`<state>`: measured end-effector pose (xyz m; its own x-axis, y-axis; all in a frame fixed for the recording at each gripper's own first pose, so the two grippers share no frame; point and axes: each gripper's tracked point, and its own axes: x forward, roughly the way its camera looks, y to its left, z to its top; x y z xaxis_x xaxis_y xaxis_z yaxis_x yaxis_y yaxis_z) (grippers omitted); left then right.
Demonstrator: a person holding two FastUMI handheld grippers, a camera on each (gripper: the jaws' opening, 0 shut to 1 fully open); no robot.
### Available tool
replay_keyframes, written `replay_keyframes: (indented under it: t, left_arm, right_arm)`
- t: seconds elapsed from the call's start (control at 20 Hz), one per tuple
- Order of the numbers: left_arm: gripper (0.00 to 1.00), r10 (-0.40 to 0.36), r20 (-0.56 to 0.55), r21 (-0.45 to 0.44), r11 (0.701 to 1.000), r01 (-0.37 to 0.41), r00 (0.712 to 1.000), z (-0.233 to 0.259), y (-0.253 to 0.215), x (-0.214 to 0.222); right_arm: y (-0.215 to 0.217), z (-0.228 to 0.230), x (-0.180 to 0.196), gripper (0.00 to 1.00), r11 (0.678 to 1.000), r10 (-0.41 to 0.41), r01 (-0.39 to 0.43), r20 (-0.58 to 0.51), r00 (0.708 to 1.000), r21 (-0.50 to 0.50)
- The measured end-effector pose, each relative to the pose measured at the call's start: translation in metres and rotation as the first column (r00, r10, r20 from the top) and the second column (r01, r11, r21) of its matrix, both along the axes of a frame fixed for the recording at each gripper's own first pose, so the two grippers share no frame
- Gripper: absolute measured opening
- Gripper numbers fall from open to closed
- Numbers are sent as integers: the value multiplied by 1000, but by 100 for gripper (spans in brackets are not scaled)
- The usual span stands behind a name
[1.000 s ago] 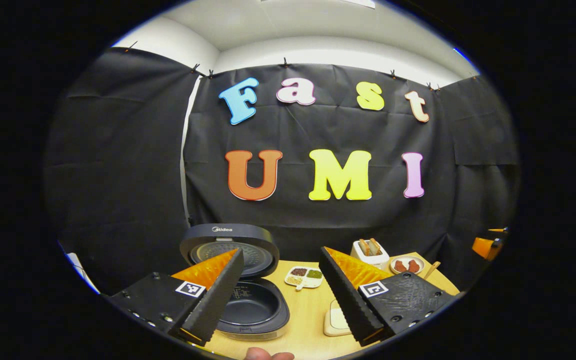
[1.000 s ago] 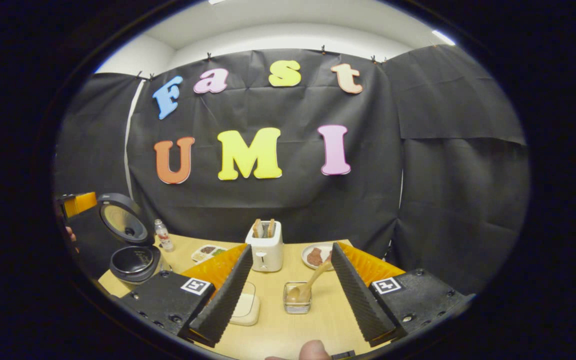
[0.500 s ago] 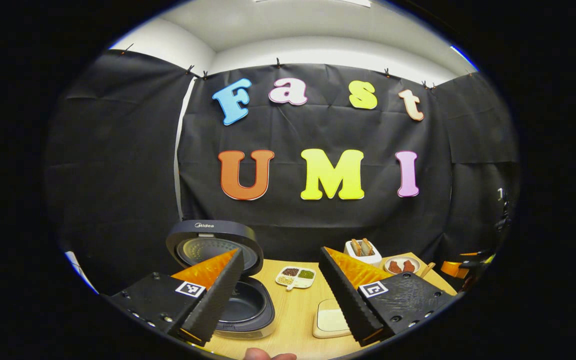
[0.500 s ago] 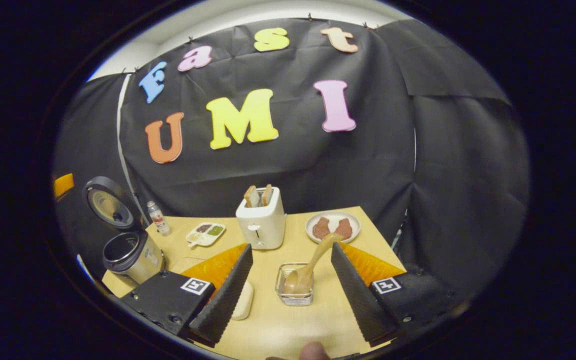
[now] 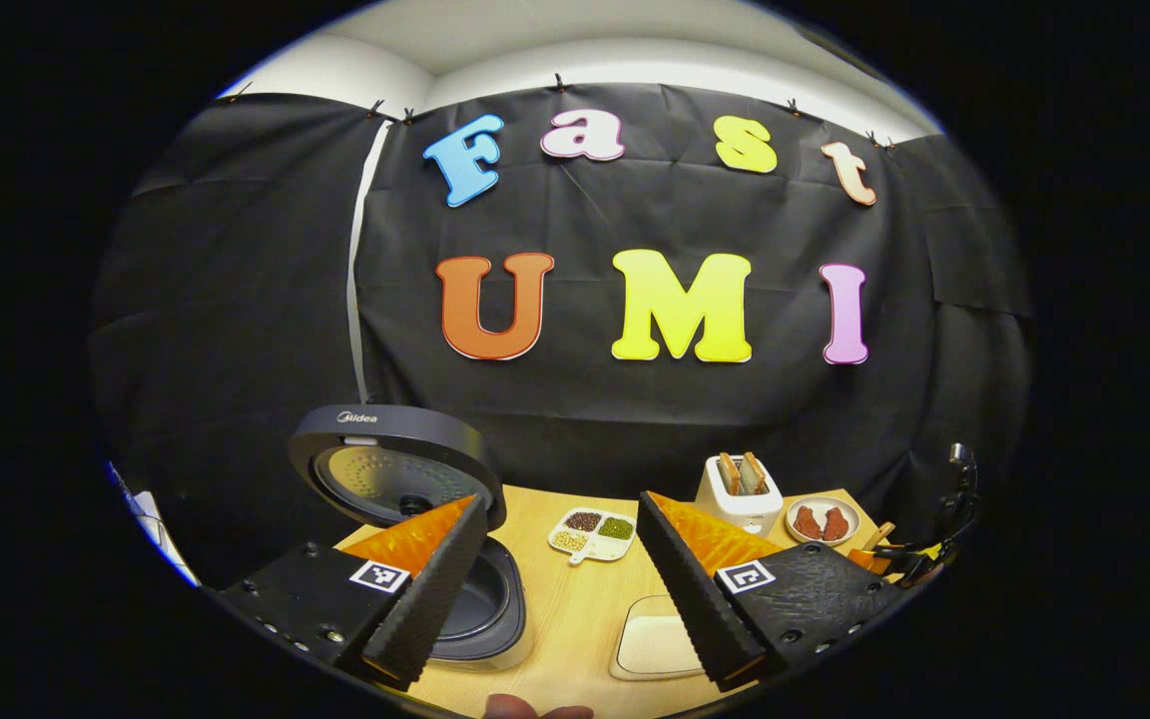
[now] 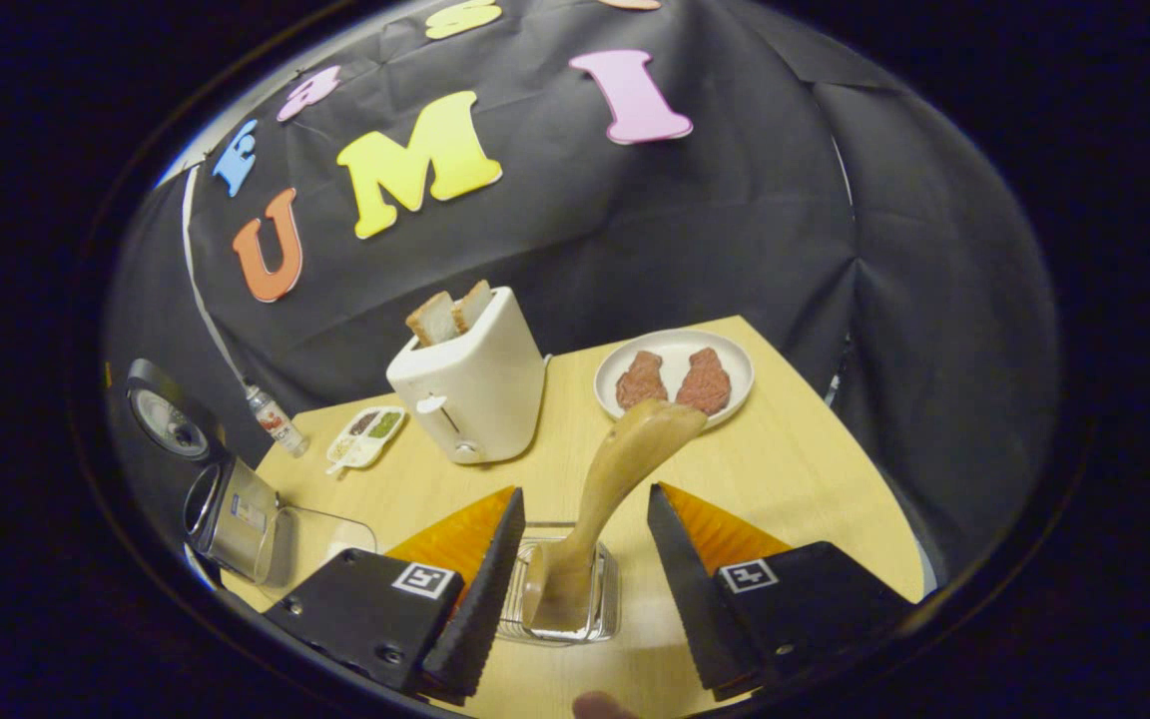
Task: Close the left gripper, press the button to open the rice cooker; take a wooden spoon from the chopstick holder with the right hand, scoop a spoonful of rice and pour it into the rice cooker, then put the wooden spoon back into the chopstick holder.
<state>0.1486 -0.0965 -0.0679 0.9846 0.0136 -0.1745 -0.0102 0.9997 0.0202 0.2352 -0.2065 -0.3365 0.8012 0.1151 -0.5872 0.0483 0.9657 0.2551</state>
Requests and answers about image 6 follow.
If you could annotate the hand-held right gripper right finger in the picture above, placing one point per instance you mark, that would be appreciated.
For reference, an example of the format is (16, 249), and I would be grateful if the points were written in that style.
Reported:
(685, 589)

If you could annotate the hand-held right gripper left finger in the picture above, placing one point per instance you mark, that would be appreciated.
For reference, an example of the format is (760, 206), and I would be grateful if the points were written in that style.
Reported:
(480, 609)

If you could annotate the wooden spoon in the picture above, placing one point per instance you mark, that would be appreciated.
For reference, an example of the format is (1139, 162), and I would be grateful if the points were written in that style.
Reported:
(615, 469)

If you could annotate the dark grey rice cooker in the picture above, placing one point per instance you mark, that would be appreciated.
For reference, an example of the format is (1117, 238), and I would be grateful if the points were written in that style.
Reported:
(236, 519)

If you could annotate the white divided spice dish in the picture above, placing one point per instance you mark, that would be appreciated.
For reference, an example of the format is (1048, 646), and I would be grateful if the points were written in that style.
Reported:
(365, 439)

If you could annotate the brown meat piece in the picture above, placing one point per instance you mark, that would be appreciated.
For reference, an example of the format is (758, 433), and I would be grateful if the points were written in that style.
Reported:
(703, 381)
(642, 381)

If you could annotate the white toaster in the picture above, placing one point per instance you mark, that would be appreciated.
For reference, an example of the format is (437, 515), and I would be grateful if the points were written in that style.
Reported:
(480, 399)

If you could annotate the white round plate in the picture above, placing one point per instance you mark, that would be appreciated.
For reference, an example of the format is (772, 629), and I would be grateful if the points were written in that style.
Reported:
(675, 350)

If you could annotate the small clear red-label bottle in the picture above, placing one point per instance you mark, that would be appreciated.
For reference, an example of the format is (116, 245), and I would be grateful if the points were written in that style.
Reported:
(276, 424)

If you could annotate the toast bread slice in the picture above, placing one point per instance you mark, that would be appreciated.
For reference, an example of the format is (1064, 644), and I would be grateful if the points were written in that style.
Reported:
(472, 305)
(430, 320)

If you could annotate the black backdrop cloth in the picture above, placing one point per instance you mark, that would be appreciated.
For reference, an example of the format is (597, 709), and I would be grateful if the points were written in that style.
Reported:
(635, 230)

